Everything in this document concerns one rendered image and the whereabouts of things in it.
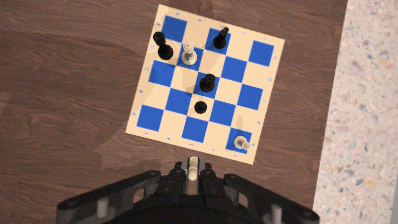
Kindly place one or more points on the white pawn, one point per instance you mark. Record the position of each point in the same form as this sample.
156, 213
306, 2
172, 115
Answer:
193, 168

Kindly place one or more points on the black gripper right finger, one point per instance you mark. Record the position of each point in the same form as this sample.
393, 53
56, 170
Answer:
264, 205

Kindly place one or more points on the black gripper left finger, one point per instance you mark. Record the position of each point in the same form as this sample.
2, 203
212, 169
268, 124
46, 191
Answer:
103, 204

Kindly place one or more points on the white chess piece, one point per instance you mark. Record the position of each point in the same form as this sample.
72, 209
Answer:
189, 57
240, 143

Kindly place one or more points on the blue and cream chessboard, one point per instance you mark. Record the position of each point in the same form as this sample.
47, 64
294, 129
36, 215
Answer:
244, 70

